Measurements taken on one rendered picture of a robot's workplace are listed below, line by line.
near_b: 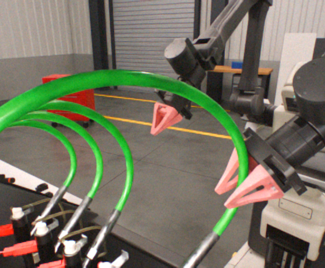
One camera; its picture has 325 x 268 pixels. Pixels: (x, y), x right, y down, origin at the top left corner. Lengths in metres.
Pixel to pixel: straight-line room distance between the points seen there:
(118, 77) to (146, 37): 7.25
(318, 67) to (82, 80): 0.25
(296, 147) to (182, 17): 6.70
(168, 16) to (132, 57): 1.52
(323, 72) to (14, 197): 0.61
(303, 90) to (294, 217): 0.90
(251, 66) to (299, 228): 0.63
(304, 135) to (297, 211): 0.81
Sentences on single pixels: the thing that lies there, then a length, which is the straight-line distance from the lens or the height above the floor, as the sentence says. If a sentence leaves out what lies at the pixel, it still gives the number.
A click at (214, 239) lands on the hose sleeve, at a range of 0.41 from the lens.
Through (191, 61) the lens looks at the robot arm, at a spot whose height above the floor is 1.41.
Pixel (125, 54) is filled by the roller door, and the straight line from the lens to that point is 7.88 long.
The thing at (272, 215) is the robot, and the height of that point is 0.79.
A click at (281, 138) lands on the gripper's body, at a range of 0.38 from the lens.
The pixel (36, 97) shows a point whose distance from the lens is 0.21.
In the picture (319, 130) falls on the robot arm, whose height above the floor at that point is 1.35.
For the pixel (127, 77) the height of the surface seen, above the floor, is 1.43.
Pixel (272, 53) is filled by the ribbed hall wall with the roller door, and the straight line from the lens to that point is 6.53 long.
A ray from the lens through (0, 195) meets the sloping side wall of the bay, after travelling 0.65.
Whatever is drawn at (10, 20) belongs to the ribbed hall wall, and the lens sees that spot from 8.02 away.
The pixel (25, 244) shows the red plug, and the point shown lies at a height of 1.12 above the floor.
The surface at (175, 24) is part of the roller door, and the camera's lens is 7.08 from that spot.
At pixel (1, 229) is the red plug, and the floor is 1.11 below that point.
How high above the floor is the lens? 1.46
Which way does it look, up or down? 21 degrees down
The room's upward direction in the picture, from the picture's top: straight up
